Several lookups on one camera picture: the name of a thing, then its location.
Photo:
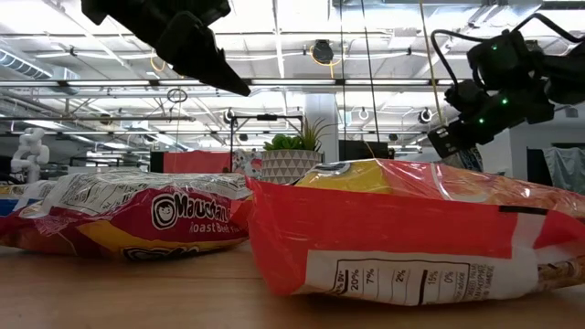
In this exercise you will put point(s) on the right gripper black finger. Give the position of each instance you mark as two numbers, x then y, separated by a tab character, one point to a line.
450	139

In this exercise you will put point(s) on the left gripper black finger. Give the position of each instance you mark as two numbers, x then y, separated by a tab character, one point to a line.
196	55

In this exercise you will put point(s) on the orange chicken ramen pack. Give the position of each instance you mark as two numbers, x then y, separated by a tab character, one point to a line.
388	219

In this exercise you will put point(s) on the red roast beef ramen pack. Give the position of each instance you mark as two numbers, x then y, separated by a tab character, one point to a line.
137	219

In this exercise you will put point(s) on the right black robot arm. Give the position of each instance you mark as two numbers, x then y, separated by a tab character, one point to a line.
566	77

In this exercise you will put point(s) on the grey hanging cloth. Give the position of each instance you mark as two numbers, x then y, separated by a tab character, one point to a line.
566	166

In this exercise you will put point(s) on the black screen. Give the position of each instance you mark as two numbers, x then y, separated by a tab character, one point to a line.
361	150

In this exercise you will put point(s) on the long ceiling light strip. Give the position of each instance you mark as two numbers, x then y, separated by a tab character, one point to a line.
292	82

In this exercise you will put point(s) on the red orange divider panel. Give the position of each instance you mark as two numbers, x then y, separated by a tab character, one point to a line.
196	162

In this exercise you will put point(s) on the floral patterned object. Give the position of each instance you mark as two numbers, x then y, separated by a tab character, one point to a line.
247	162

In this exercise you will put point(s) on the potted plant triangle pattern pot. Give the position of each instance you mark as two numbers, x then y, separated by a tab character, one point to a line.
290	164

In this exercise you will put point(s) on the white robot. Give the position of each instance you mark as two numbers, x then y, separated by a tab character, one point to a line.
29	153

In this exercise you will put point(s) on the black camera rig frame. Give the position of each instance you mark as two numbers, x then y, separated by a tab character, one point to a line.
266	117

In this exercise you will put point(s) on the ceiling air duct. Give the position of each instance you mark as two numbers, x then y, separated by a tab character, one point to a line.
27	68

